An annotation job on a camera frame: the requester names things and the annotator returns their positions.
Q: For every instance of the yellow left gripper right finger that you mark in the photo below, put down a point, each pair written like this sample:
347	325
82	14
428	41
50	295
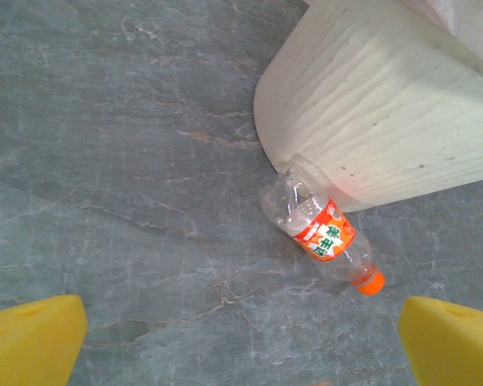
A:
451	346

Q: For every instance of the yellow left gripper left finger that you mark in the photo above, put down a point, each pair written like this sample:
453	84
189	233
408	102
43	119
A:
32	342

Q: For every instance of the clear bottle orange label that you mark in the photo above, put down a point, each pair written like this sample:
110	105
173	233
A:
326	237

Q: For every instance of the white ribbed plastic bin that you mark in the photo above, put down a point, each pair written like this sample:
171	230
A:
378	112

